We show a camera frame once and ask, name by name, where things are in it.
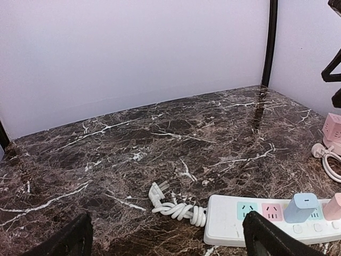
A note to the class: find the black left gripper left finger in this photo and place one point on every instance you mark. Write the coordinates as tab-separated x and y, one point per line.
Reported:
75	238

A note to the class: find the pink round socket hub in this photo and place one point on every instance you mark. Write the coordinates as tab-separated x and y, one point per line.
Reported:
332	146

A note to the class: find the blue small charger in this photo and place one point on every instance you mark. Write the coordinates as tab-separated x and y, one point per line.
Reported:
301	206

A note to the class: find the pink cube socket adapter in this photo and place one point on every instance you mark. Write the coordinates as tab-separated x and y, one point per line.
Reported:
332	127

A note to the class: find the black left corner post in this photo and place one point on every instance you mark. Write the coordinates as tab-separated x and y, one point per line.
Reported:
4	140

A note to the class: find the white multicolour power strip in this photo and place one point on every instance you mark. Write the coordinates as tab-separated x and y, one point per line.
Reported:
225	215

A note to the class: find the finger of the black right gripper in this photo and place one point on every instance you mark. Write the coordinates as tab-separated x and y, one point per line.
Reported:
327	75
336	99

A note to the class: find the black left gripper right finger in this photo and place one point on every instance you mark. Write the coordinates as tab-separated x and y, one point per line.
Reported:
264	238

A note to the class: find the black corner post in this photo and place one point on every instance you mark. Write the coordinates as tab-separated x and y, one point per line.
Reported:
4	140
270	45

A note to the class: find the pink small charger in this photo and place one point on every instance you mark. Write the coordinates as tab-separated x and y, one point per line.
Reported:
332	210

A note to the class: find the black right corner post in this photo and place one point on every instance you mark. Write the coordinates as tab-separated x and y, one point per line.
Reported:
270	45

